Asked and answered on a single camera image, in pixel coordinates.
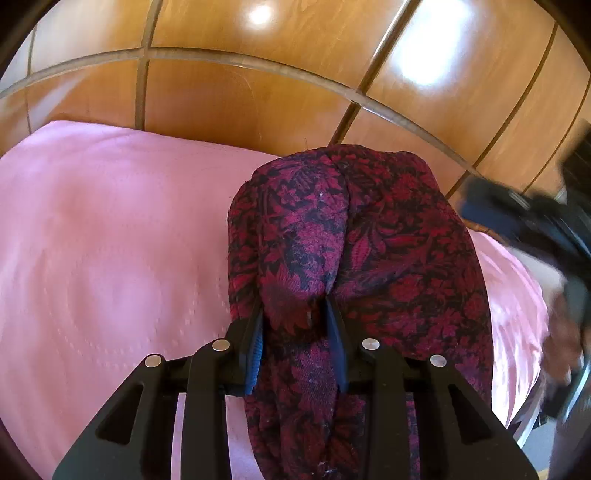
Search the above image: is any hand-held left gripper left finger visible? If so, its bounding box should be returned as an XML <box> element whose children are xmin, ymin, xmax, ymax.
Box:
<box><xmin>52</xmin><ymin>308</ymin><xmax>265</xmax><ymax>480</ymax></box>

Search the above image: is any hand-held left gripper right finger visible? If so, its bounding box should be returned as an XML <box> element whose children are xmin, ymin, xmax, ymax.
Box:
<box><xmin>324</xmin><ymin>295</ymin><xmax>539</xmax><ymax>480</ymax></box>

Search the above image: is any red floral patterned garment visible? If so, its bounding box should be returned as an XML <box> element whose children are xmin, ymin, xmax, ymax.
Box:
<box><xmin>225</xmin><ymin>144</ymin><xmax>496</xmax><ymax>480</ymax></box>

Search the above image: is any pink bed sheet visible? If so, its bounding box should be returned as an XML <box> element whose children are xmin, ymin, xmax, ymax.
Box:
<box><xmin>0</xmin><ymin>121</ymin><xmax>551</xmax><ymax>480</ymax></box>

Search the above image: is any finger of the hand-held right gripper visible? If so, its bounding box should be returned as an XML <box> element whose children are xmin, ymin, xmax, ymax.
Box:
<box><xmin>461</xmin><ymin>176</ymin><xmax>529</xmax><ymax>245</ymax></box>

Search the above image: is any person's right hand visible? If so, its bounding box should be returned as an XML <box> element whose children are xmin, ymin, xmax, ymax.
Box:
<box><xmin>538</xmin><ymin>265</ymin><xmax>583</xmax><ymax>388</ymax></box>

